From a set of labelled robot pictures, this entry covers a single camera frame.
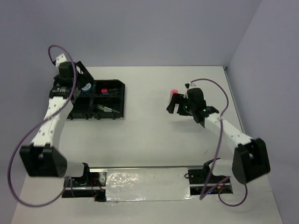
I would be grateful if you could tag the pink capped small bottle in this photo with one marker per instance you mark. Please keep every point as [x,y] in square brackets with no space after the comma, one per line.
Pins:
[173,92]

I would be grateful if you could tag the yellow slim pen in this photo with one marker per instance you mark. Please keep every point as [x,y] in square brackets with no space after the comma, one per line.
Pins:
[103,108]

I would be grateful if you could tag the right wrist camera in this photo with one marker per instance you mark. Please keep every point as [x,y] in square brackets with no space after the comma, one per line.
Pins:
[190,86]

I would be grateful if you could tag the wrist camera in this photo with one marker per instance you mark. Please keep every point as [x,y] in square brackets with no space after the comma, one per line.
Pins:
[190,86]
[60,59]

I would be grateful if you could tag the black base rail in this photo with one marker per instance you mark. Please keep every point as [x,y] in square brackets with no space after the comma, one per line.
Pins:
[95,189]

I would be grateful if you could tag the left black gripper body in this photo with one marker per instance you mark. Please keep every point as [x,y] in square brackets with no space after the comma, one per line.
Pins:
[85,78]

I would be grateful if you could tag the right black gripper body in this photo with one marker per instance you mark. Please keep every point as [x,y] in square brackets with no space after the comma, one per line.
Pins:
[183,109]

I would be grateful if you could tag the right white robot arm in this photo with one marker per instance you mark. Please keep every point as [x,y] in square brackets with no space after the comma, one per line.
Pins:
[250,158]

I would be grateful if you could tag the black compartment organizer tray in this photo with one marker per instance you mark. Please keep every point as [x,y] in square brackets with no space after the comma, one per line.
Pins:
[85,106]

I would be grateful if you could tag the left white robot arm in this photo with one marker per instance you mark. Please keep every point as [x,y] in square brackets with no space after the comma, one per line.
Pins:
[42,157]

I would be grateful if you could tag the pink highlighter marker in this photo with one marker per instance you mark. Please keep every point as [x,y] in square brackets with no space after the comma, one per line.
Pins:
[104,91]

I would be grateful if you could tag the silver foil covered panel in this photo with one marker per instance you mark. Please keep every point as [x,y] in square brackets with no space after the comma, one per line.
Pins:
[147,184]

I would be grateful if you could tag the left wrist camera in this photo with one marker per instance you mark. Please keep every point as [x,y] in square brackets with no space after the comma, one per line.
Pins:
[60,59]

